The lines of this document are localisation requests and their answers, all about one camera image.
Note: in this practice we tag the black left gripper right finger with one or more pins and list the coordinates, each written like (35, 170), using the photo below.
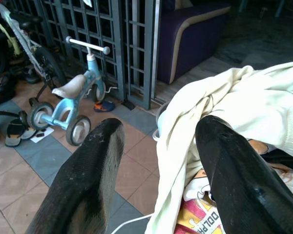
(239, 180)

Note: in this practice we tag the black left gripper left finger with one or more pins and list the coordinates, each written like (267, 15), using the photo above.
(88, 170)

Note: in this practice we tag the printed white pink yellow garment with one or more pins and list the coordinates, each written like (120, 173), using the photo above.
(197, 214)

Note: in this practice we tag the white paper sheet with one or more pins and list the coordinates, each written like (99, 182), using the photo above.
(42, 134)

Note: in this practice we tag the orange navy small shoe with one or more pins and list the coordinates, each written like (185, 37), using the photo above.
(103, 106)

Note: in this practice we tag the cream white garment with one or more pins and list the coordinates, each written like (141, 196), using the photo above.
(246, 104)

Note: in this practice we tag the light blue toddler balance trike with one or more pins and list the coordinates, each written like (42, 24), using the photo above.
(73, 92)

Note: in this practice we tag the black beige sandal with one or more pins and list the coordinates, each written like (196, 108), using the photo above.
(14, 132)

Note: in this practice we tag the black shoe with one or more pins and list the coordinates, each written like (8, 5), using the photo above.
(6, 85)

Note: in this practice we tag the grey metal grille gate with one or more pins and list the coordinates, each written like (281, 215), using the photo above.
(100, 36)

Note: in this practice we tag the white green child bicycle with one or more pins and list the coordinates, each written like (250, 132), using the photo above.
(27, 46)

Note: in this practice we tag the purple sofa with beige trim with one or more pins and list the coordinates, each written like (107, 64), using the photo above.
(193, 39)

